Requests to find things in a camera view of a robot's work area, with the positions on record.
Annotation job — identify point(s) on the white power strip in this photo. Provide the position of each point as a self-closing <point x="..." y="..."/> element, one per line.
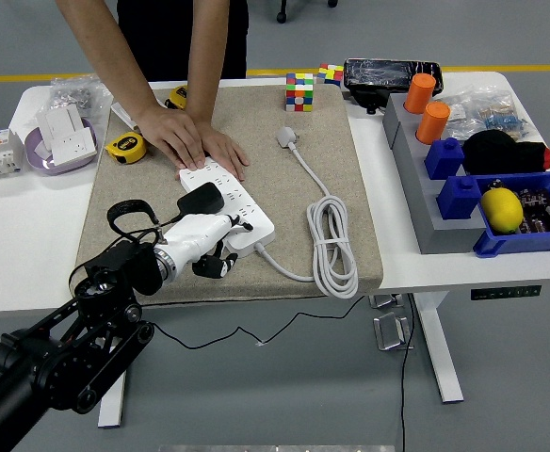
<point x="247" y="207"/>

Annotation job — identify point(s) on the purple bowl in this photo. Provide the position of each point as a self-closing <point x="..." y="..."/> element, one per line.
<point x="36" y="162"/>

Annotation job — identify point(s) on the orange cylinder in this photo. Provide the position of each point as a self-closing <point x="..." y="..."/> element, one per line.
<point x="432" y="123"/>
<point x="420" y="94"/>

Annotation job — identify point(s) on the black chair base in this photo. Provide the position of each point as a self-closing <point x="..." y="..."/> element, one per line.
<point x="280" y="18"/>

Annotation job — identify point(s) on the clear bag of blue parts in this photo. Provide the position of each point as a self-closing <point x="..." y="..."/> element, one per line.
<point x="501" y="120"/>

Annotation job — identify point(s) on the person's right forearm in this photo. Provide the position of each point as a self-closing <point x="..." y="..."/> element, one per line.
<point x="103" y="56"/>

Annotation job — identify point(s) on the yellow black tape measure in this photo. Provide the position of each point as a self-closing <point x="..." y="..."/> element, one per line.
<point x="177" y="97"/>

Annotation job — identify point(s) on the blue block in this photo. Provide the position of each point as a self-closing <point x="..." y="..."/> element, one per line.
<point x="458" y="200"/>
<point x="444" y="160"/>

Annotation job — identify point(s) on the clear bag of white parts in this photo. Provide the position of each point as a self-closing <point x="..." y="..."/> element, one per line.
<point x="463" y="117"/>

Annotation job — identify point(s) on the black plug adapter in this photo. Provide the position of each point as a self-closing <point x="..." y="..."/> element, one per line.
<point x="202" y="200"/>

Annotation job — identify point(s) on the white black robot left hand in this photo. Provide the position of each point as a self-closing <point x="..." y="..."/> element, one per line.
<point x="195" y="235"/>

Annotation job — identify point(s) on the person's right hand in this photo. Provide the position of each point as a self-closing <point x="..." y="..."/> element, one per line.
<point x="173" y="134"/>

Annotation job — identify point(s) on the person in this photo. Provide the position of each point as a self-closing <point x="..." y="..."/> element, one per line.
<point x="171" y="37"/>

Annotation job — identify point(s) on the black cloth with red end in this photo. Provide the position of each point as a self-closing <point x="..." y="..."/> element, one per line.
<point x="496" y="153"/>

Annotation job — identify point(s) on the person's left forearm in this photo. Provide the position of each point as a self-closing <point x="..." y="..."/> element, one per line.
<point x="206" y="61"/>

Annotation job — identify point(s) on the blue plastic bin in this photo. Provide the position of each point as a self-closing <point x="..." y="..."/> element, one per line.
<point x="515" y="242"/>

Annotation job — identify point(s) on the black table control panel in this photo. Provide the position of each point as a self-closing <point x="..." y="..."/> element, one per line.
<point x="506" y="293"/>

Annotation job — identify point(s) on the large Rubik's cube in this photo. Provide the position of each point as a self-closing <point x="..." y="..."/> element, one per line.
<point x="299" y="94"/>

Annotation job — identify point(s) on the clear bag of screws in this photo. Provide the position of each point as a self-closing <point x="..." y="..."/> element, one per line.
<point x="72" y="96"/>

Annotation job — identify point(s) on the small Rubik's cube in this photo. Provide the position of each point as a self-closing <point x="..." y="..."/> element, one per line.
<point x="330" y="75"/>

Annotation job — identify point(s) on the grey block holder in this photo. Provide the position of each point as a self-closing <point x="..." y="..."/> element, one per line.
<point x="416" y="188"/>

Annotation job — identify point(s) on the person's left hand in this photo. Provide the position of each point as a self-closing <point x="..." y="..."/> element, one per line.
<point x="226" y="151"/>

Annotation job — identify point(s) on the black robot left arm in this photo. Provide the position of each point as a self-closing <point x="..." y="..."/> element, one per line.
<point x="68" y="358"/>

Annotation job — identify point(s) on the grey-brown mat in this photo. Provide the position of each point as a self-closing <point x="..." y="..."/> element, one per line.
<point x="256" y="122"/>

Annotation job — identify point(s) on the black wrapped box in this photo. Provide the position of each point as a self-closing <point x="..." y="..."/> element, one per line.
<point x="378" y="75"/>

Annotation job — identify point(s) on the dark capacitors pile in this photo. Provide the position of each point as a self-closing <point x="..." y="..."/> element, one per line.
<point x="543" y="212"/>

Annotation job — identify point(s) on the yellow lemon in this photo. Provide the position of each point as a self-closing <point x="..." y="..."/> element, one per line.
<point x="501" y="211"/>

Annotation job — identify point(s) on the white switch plate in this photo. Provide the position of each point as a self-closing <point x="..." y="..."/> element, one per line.
<point x="123" y="115"/>

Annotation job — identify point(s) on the white wall socket panel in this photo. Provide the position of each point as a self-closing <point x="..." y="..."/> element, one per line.
<point x="76" y="146"/>

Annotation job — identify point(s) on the silver metal bracket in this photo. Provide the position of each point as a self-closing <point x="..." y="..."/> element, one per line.
<point x="385" y="301"/>
<point x="390" y="332"/>

